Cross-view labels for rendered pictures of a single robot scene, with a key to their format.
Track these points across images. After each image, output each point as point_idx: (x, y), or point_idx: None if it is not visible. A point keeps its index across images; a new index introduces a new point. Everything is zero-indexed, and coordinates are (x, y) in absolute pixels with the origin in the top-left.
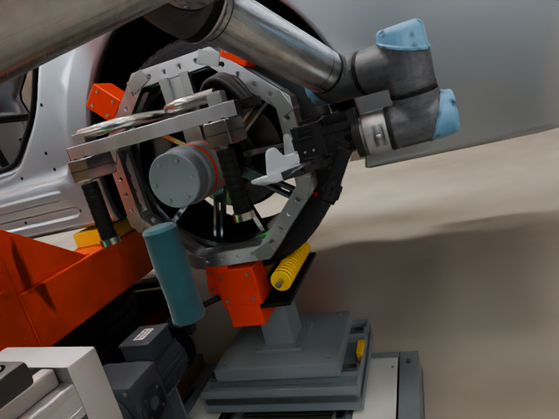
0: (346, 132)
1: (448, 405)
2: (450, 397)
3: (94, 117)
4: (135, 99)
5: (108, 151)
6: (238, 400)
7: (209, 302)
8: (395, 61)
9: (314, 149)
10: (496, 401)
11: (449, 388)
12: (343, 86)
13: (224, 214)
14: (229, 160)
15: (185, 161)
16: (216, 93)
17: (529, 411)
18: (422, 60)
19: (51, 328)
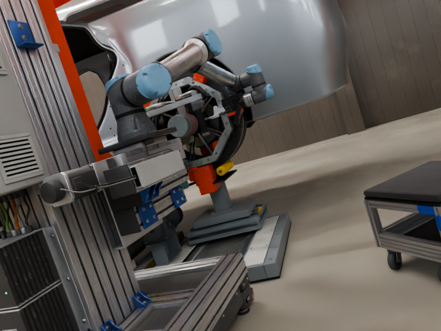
0: (239, 100)
1: (300, 228)
2: (301, 226)
3: None
4: (157, 98)
5: (151, 117)
6: (204, 234)
7: (189, 184)
8: (251, 76)
9: (229, 106)
10: (320, 222)
11: (302, 224)
12: (237, 85)
13: (194, 147)
14: (200, 113)
15: (182, 118)
16: (194, 91)
17: (332, 222)
18: (259, 75)
19: None
